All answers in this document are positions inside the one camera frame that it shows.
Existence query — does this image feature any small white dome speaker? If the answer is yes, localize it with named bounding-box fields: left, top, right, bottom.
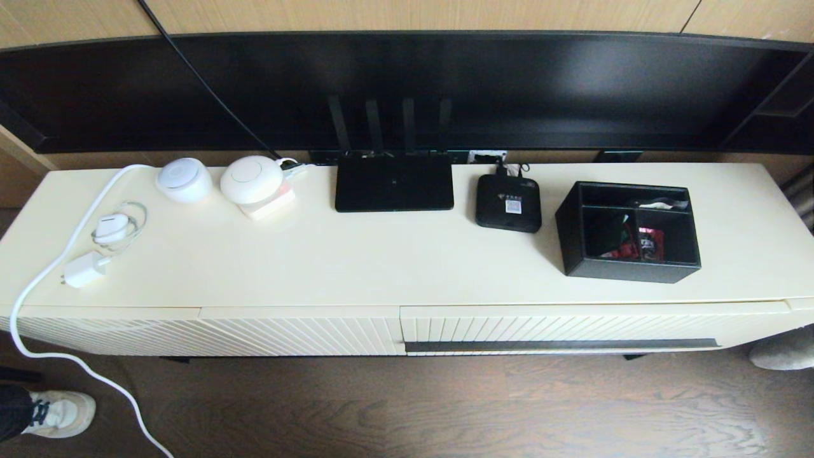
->
left=156, top=157, right=214, bottom=204

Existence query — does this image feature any large white round hub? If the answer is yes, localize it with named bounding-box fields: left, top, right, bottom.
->
left=220, top=155, right=284, bottom=205

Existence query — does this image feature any cream ribbed cabinet panel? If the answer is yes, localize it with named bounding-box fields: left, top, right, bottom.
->
left=199, top=306, right=406, bottom=357

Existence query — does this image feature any black organizer box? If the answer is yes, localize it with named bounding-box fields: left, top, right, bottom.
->
left=555, top=181, right=702, bottom=284

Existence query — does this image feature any black router with antennas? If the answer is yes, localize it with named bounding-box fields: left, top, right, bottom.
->
left=328, top=95, right=455, bottom=213

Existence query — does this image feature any white plug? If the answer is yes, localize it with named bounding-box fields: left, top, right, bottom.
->
left=279, top=157, right=316, bottom=179

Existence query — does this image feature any white charger adapter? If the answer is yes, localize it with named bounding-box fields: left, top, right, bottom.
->
left=61, top=251, right=110, bottom=289

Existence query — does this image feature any thick white power cable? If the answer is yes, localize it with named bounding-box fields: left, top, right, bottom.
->
left=9, top=163, right=176, bottom=458

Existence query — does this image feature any black flat television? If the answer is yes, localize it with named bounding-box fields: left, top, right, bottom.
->
left=0, top=31, right=814, bottom=155

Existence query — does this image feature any grey curtain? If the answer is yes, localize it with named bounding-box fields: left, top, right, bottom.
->
left=781, top=167, right=814, bottom=230

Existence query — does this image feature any white ribbed cabinet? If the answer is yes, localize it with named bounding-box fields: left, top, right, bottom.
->
left=0, top=162, right=814, bottom=364

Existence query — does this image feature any cream drawer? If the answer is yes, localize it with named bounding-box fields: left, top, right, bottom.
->
left=401, top=302, right=792, bottom=357

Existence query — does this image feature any white sneaker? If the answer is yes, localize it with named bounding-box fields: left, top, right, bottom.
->
left=20, top=390, right=97, bottom=440

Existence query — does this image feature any green white sachet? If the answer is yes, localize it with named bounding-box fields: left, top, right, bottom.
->
left=591, top=212, right=631, bottom=255

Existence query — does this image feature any black wall cable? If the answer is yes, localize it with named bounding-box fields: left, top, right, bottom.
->
left=137, top=0, right=284, bottom=161

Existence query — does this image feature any small white oval charger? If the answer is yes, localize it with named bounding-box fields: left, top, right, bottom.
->
left=94, top=214, right=132, bottom=245

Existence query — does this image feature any red Nescafe sachet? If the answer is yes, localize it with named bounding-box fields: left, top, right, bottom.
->
left=638, top=227, right=665, bottom=261

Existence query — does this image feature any grey fuzzy slipper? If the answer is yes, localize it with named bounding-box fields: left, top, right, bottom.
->
left=748, top=328, right=814, bottom=371

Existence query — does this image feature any white cube power strip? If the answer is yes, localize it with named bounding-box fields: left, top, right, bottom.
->
left=242, top=181, right=297, bottom=221

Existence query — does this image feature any red sachet white label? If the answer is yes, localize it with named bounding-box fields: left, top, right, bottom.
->
left=604, top=223, right=640, bottom=260

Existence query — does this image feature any dark trouser leg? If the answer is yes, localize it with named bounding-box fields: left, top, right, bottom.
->
left=0, top=385, right=32, bottom=444

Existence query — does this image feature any black set-top box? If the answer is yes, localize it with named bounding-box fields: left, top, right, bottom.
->
left=475, top=174, right=542, bottom=233

